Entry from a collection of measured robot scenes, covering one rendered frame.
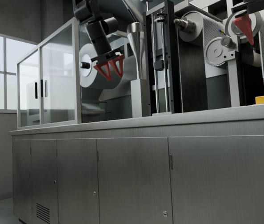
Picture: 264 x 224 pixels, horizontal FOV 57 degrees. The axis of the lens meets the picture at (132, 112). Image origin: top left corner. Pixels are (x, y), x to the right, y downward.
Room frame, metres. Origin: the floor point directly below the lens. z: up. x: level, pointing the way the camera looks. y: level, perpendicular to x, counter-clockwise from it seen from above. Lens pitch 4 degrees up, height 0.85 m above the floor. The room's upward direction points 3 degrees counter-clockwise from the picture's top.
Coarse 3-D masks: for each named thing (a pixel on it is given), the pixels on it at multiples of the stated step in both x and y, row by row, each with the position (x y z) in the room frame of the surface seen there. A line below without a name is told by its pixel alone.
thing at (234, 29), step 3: (234, 18) 0.96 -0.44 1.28; (249, 18) 0.93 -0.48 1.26; (231, 24) 0.97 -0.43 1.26; (234, 24) 0.96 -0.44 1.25; (231, 27) 0.97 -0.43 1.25; (234, 27) 0.96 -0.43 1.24; (237, 27) 0.96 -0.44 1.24; (234, 30) 0.96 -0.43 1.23; (237, 30) 0.95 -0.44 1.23; (240, 30) 0.95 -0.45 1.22; (237, 33) 0.96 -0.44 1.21; (240, 33) 0.95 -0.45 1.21; (243, 33) 0.95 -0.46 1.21
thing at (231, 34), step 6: (252, 18) 0.92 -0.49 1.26; (228, 24) 1.00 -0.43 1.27; (252, 24) 0.93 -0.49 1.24; (228, 30) 1.00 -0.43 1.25; (252, 30) 0.93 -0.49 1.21; (240, 36) 0.96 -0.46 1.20; (258, 36) 0.98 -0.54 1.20; (246, 42) 1.01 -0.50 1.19; (258, 42) 1.02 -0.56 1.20; (258, 48) 1.10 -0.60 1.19
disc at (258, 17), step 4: (236, 12) 0.97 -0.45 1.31; (256, 12) 0.92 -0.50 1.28; (232, 16) 0.99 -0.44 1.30; (256, 16) 0.92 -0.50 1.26; (260, 16) 0.91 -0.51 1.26; (228, 20) 1.00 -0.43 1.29; (260, 20) 0.91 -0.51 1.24; (256, 24) 0.92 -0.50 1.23; (260, 24) 0.91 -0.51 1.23; (256, 28) 0.92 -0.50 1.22; (252, 32) 0.93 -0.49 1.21; (256, 32) 0.92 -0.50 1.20; (240, 40) 0.97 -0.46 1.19; (244, 40) 0.96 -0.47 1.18
